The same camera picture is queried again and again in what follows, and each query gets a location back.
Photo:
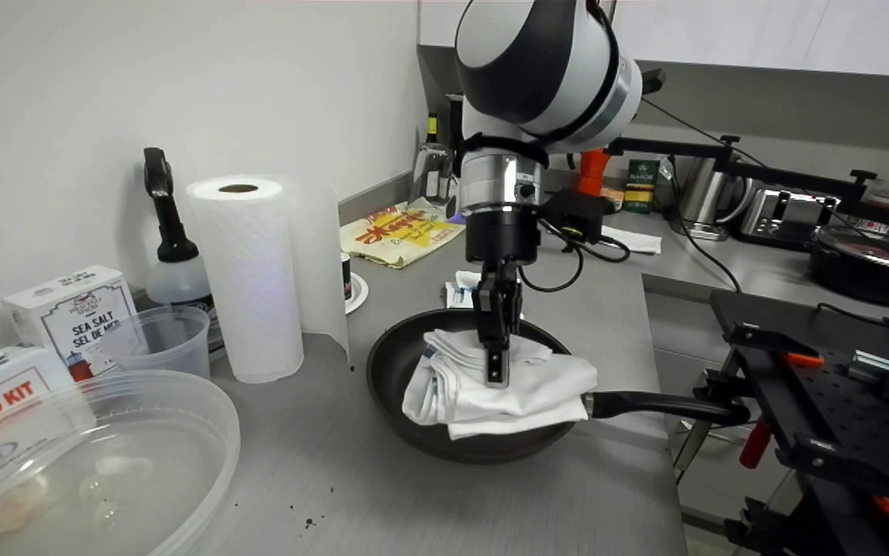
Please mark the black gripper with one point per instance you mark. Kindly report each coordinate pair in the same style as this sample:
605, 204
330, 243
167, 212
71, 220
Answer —
501, 236

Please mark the white towel with blue stripe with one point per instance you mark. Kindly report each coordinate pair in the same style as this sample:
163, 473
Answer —
526, 398
459, 296

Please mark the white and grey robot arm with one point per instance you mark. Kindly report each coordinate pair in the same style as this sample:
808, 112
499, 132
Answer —
555, 71

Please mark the dark nonstick frying pan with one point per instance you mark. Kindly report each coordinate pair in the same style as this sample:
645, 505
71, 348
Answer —
386, 371

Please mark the white paper towel roll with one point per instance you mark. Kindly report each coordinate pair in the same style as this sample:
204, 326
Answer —
248, 278

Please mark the white folded paper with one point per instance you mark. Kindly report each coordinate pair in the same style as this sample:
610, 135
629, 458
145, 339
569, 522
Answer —
632, 243

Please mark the bottle with yellow cap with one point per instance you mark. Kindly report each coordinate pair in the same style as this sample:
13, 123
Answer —
430, 159

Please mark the green box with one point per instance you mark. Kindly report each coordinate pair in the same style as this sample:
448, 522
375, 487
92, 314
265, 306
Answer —
649, 185

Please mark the silver clamp lever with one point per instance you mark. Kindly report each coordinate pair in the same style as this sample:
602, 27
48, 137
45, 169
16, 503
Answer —
693, 450

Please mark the shiny metal canister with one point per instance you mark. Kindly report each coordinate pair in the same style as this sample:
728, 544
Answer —
707, 196

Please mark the small clear plastic container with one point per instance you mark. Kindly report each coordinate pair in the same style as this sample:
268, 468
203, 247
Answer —
178, 343

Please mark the white bottle with black dispenser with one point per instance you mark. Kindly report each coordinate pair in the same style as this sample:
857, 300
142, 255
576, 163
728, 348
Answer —
171, 278

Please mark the silver toaster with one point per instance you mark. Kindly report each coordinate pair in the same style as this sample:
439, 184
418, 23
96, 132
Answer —
789, 212

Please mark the large clear plastic container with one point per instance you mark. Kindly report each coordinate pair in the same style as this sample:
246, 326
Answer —
154, 484

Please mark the black optical breadboard table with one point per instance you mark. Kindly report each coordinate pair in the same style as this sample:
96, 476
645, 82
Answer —
857, 411

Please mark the black round pot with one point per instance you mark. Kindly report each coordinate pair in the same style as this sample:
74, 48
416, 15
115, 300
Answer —
864, 267

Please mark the white sea salt box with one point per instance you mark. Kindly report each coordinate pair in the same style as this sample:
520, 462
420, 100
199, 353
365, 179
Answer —
77, 319

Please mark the white first aid kit box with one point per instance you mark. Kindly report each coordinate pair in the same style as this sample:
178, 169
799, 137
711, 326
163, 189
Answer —
2, 404

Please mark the black metal clamp bracket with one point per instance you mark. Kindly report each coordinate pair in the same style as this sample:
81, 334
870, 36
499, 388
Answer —
755, 339

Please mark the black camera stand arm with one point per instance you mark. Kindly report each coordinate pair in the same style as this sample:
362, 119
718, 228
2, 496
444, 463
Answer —
728, 152

